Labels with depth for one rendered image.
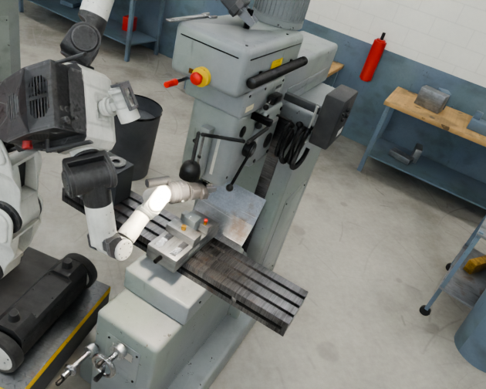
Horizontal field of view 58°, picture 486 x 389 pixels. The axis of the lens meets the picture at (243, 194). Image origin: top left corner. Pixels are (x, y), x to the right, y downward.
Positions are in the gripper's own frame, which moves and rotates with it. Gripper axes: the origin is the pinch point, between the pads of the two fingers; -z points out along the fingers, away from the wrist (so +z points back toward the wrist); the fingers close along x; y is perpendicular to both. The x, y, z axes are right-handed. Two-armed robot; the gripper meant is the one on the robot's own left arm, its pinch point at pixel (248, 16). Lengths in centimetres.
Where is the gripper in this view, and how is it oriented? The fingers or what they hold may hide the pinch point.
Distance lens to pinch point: 155.5
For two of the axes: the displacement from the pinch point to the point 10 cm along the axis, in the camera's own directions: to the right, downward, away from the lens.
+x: -2.5, 4.9, -8.3
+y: 6.8, -5.2, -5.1
